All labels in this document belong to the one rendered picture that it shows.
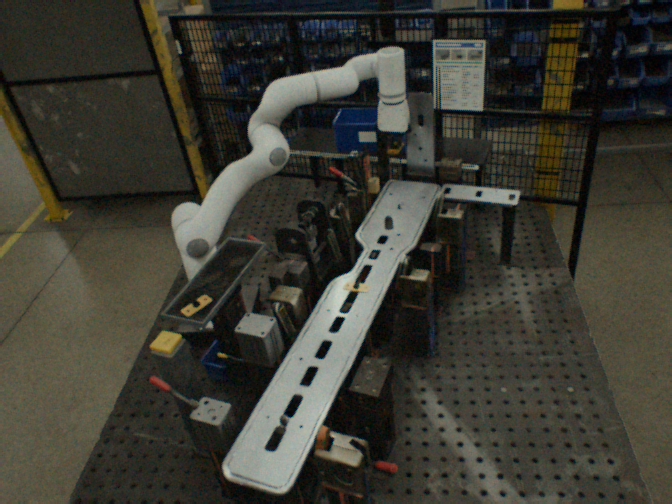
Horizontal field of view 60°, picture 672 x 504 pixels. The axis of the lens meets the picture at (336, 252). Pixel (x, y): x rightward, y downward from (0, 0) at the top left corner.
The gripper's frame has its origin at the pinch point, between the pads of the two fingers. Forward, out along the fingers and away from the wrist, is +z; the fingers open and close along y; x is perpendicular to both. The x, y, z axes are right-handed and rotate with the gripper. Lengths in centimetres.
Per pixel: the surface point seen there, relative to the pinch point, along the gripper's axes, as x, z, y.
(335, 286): -47, 28, -7
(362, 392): -87, 25, 16
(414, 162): 27.3, 22.7, -1.4
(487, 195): 15.4, 27.3, 29.8
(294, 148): 34, 25, -59
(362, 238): -20.6, 27.6, -7.2
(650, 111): 207, 75, 98
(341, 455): -107, 22, 19
